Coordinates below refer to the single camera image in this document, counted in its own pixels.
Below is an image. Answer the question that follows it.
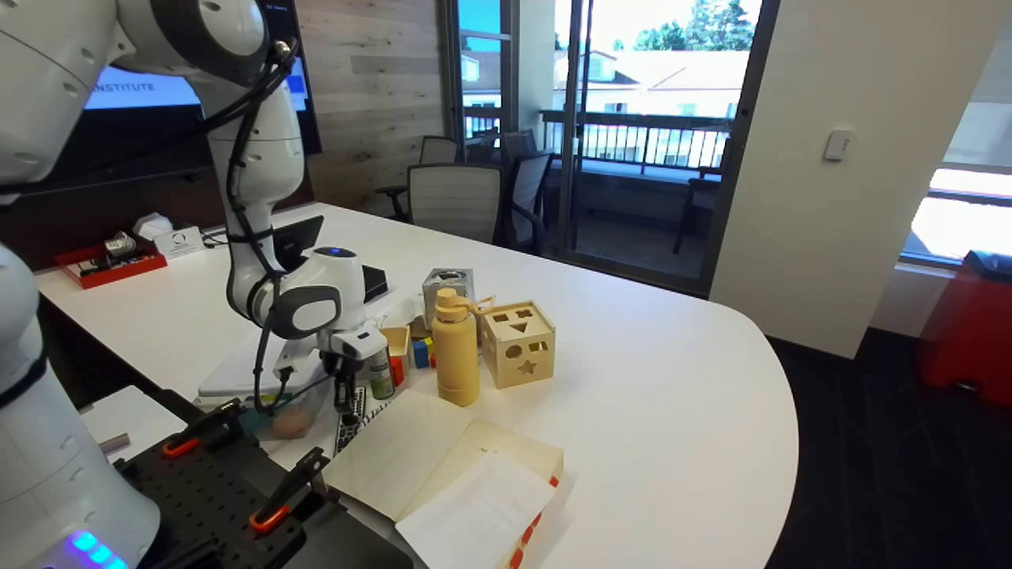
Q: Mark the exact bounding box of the dark balcony chair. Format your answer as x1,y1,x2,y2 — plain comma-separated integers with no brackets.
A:
671,171,727,256

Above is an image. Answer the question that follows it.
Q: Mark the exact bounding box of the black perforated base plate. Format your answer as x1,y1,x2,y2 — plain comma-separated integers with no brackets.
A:
111,423,418,569

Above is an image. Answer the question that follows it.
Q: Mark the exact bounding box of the black flat case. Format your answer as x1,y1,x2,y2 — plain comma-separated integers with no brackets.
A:
361,263,393,304

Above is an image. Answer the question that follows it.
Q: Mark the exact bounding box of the white small device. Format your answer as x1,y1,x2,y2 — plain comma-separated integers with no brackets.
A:
130,209,207,261

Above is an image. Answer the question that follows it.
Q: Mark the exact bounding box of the open white book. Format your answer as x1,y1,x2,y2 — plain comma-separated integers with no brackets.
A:
319,389,574,569

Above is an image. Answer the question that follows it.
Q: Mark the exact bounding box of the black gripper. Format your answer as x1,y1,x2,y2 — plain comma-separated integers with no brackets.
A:
327,351,375,445

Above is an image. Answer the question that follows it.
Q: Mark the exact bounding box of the clear container with white lid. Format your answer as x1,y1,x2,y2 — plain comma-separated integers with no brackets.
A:
195,312,353,444

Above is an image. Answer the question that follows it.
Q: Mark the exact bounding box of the grey white small box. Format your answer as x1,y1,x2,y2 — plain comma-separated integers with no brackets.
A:
421,267,477,323

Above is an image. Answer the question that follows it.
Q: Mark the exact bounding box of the red cabinet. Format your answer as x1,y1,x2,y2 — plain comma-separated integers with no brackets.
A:
915,250,1012,415

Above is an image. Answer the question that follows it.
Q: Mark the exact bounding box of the white wall light switch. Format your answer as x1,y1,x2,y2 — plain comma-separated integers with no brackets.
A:
821,124,857,165

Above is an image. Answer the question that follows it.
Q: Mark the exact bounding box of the balcony railing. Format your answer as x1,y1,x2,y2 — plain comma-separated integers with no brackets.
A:
460,106,738,178

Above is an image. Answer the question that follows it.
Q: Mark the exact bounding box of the orange round object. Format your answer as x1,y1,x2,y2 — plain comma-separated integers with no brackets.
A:
270,403,316,440

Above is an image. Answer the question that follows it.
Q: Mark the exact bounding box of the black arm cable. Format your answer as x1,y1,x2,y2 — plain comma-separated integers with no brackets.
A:
200,38,302,417

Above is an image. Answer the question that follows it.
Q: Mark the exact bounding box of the yellow water bottle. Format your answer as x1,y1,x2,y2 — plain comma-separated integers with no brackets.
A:
432,285,483,411

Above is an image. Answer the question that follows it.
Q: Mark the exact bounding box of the black tablet on stand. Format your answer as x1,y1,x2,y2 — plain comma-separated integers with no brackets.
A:
271,212,328,263

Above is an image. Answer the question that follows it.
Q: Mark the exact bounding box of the grey mesh office chair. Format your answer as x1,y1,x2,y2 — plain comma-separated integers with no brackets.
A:
377,162,505,247

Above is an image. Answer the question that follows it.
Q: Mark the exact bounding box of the small green glue bottle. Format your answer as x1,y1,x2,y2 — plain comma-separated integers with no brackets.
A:
363,351,399,403

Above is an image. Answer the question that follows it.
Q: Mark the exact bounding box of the black orange clamp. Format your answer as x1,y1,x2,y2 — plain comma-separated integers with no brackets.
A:
154,398,246,462
246,445,333,542

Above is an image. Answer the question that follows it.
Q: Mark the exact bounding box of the wall television screen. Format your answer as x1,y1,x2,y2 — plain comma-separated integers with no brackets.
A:
28,0,323,206

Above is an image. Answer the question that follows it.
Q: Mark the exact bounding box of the wooden shape sorter cube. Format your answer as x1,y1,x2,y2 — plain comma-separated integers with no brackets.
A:
477,302,560,392

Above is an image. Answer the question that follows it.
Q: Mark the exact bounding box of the black office chair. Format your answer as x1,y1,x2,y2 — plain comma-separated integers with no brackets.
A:
498,152,558,256

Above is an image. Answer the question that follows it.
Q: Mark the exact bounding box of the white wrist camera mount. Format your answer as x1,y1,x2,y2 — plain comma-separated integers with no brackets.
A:
328,325,395,367

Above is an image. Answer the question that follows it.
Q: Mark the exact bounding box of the red tray with parts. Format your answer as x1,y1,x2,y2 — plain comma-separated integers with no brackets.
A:
54,241,171,291

